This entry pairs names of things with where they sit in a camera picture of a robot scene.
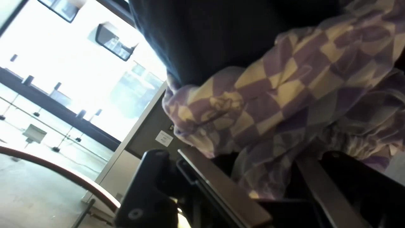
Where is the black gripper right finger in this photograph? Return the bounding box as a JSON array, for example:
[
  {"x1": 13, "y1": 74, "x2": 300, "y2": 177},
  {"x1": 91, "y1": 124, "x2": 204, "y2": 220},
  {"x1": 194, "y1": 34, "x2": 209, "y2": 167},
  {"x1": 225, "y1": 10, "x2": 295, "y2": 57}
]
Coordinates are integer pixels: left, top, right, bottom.
[{"x1": 296, "y1": 157, "x2": 370, "y2": 228}]

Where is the dark balcony ledge railing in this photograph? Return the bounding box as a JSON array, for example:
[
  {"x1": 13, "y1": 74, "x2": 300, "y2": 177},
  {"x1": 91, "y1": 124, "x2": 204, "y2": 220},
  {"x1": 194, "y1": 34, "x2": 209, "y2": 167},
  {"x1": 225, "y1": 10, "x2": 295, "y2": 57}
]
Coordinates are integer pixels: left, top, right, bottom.
[{"x1": 0, "y1": 55, "x2": 119, "y2": 152}]

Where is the purple yellow checkered cloth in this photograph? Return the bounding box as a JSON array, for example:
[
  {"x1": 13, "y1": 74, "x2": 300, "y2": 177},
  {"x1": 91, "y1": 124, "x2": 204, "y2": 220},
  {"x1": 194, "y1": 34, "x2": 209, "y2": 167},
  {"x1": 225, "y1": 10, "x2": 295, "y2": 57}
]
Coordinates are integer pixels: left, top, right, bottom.
[{"x1": 162, "y1": 0, "x2": 405, "y2": 200}]

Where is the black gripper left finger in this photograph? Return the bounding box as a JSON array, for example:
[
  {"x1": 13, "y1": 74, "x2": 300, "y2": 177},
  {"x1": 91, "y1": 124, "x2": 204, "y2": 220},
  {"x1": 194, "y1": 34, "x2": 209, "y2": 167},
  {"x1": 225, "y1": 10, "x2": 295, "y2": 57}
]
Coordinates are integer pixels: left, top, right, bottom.
[{"x1": 178, "y1": 150, "x2": 272, "y2": 228}]

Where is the dark wall panel with signs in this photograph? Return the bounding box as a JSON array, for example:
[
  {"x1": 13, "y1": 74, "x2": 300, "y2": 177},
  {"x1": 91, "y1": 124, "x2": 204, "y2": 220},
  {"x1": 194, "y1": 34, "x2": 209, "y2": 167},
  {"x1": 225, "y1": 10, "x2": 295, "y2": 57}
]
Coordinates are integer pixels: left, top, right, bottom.
[{"x1": 125, "y1": 94, "x2": 191, "y2": 162}]

